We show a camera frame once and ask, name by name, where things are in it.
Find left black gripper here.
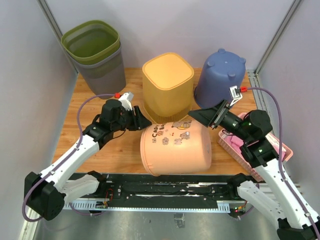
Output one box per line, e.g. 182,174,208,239
112,105,152,132

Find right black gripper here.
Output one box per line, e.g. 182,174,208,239
186,97,251,141

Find large blue plastic bucket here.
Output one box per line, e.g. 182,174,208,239
193,48,246,109

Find yellow slatted waste bin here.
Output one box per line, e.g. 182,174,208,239
142,52,194,123

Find peach cartoon plastic bucket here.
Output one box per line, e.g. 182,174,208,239
140,120,212,176

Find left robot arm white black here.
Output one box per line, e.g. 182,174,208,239
21,99,152,222

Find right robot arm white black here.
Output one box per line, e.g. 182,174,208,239
188,100,320,240

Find pink towel in basket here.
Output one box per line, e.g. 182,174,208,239
225,133,293,162

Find pink perforated basket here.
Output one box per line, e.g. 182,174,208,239
216,112,294,182

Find grey mesh waste bin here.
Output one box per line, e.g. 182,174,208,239
71,47,127,100

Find green mesh waste bin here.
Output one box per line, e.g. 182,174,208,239
60,20,121,65

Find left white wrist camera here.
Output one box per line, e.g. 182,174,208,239
118,91,134,111

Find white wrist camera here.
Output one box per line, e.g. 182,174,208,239
118,91,134,111
229,85,243,107

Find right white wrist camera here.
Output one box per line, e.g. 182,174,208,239
229,85,243,107

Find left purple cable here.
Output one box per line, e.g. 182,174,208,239
21,92,121,223

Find purple cable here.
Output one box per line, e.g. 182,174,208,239
239,86,320,236
21,92,121,223

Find white slotted cable duct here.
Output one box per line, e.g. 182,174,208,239
62,199,231,214

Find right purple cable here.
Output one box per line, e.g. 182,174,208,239
239,86,320,236

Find right aluminium frame post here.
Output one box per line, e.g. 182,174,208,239
254,0,304,76

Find aluminium frame post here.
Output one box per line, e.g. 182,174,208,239
36,0,79,76
254,0,304,76

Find left aluminium frame post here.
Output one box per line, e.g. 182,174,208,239
36,0,79,76

